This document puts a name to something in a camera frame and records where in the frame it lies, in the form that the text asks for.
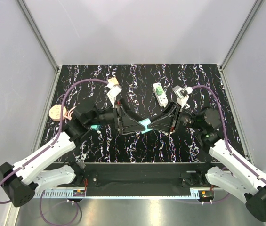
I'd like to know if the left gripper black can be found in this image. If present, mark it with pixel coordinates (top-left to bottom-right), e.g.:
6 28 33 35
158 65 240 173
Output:
87 97 146 134

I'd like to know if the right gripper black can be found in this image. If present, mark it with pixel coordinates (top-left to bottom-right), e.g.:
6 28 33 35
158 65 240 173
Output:
146 101 204 134

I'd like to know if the light teal charger cube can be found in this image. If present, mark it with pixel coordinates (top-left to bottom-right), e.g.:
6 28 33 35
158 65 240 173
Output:
139 118 152 134

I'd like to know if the green usb charger plug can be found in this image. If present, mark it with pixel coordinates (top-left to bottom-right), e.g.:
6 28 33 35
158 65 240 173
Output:
155 84 164 96

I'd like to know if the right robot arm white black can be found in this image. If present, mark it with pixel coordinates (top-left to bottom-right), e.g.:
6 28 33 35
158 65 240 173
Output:
148 102 266 222

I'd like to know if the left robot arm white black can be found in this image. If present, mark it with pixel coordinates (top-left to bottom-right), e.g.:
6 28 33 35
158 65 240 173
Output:
0 99 145 207

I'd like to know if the dark teal charger plug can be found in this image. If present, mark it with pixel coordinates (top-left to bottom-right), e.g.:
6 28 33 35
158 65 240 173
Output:
90 124 102 131

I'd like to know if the white power strip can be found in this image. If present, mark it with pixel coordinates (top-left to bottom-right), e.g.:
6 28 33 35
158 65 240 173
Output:
153 82 168 107

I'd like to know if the beige cube socket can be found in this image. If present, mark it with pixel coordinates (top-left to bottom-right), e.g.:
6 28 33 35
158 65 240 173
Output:
107 77 119 89

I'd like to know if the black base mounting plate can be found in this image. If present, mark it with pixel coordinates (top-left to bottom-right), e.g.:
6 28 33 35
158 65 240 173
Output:
64 163 211 198

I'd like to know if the round pink power socket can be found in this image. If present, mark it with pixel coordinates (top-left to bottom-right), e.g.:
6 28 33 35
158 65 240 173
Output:
48 104 67 121

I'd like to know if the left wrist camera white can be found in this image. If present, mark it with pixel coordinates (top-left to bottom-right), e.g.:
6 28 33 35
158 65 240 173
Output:
107 85 122 107

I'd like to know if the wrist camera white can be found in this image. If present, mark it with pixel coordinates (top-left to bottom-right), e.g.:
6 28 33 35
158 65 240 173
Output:
172 85 193 108
107 85 122 107

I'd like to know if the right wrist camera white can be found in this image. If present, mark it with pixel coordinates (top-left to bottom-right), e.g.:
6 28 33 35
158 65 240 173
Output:
172 85 193 108

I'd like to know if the pink coiled cord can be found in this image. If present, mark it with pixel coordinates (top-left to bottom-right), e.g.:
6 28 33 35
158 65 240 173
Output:
65 107 77 119

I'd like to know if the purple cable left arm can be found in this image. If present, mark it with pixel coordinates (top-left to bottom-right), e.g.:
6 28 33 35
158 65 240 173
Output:
0 78 111 204

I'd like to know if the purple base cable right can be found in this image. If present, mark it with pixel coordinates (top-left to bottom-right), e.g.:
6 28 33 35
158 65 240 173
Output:
177 193 230 205

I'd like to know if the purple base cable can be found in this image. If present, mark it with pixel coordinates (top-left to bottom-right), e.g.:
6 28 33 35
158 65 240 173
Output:
40 189 82 225
177 193 230 205

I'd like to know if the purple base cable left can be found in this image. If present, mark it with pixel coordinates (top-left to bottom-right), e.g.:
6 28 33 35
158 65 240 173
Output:
40 189 82 225

